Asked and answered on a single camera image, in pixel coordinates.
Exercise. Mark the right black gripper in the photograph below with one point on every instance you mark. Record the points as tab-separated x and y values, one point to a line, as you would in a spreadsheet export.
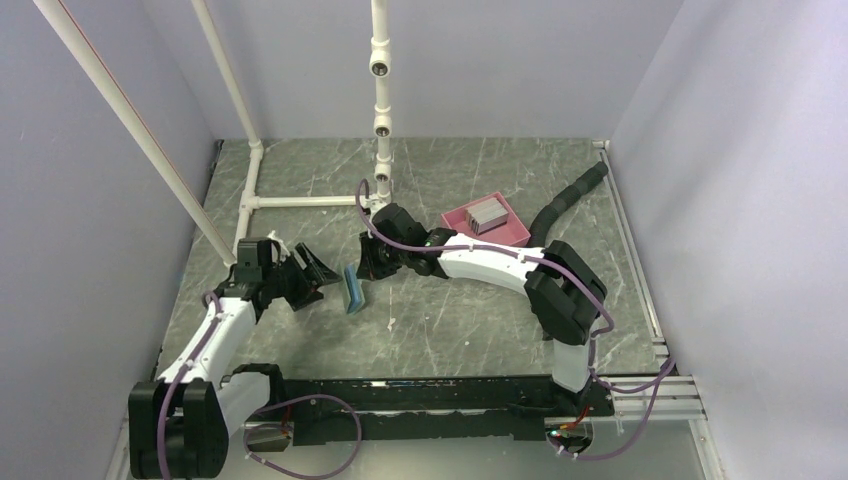
369	269

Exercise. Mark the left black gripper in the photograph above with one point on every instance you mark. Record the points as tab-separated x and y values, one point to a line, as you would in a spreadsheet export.
315	273

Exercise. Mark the green card holder wallet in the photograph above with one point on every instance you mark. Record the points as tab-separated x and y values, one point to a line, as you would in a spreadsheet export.
355	300

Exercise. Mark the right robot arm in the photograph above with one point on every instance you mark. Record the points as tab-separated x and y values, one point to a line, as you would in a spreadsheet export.
563	292

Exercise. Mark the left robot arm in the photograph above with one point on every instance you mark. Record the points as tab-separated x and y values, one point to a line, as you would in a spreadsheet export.
181	422

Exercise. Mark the grey card stack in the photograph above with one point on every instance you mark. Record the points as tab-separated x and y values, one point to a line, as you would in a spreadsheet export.
486	215

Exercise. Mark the pink plastic tray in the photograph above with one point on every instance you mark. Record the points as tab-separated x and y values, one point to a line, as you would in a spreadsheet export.
512	233

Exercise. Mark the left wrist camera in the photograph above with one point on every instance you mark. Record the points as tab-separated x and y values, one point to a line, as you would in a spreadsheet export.
257	258

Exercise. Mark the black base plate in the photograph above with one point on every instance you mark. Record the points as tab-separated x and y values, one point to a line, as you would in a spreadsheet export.
522	408

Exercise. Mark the white pvc pipe frame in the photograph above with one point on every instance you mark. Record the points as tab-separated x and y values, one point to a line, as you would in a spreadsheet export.
68	29

